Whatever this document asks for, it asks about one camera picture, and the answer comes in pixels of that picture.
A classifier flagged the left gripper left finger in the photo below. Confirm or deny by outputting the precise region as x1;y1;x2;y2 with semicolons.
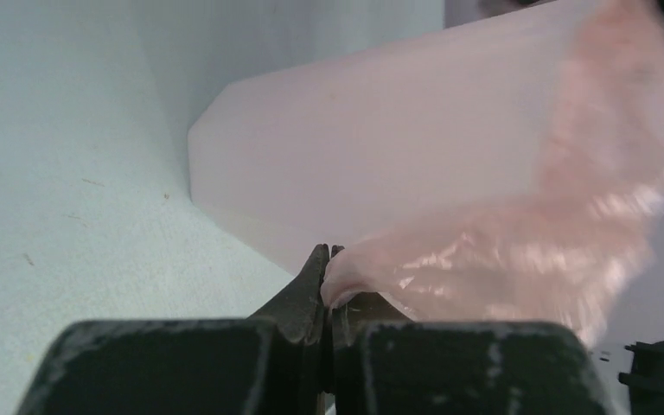
17;245;330;414

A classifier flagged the white paper trash bin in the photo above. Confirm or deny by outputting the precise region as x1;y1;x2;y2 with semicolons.
188;1;595;273

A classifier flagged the pink plastic trash bag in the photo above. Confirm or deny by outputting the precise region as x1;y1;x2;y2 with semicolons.
321;1;664;347

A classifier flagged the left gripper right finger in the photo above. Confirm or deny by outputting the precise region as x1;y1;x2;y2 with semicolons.
328;245;614;415

